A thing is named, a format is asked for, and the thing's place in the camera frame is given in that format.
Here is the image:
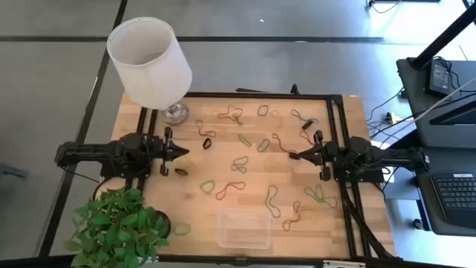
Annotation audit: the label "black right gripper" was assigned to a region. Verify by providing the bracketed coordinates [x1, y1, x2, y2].
[297, 130, 338, 182]

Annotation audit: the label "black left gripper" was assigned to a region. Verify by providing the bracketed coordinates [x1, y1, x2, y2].
[150, 126, 190, 176]

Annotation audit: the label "clear plastic bin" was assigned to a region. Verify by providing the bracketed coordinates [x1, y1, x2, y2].
[216, 206, 272, 250]

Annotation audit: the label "white shade table lamp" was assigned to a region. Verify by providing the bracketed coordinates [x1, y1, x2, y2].
[106, 16, 193, 126]

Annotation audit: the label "pale power strip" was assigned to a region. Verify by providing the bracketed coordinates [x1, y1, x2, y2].
[382, 111, 403, 126]

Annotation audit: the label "green potted plant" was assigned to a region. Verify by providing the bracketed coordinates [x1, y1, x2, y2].
[63, 186, 173, 268]

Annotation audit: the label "white label plate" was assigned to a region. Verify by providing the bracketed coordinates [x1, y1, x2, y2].
[321, 259, 367, 268]

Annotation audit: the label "black desk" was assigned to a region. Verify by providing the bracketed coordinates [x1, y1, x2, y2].
[395, 57, 476, 237]

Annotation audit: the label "black power adapter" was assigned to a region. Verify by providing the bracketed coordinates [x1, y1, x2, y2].
[425, 59, 453, 96]

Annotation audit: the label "black keyboard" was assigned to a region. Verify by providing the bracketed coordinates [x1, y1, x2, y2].
[430, 172, 476, 230]

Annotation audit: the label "grey floor object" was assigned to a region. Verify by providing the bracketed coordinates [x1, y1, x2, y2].
[0, 162, 30, 180]

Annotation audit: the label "black diagonal pole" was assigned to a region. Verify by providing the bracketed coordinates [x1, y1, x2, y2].
[410, 2, 476, 70]

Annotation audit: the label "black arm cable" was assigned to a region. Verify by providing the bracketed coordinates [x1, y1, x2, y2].
[59, 165, 112, 204]

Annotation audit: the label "black cable bundle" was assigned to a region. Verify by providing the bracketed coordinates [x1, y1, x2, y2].
[338, 181, 403, 261]

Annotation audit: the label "black floor cables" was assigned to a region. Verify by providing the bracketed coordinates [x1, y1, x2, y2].
[365, 86, 410, 141]

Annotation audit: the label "thin white cable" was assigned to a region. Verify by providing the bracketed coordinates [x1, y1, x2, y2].
[371, 76, 476, 152]

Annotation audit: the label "black ceiling-side cable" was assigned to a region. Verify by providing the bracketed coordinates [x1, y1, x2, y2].
[366, 0, 403, 15]

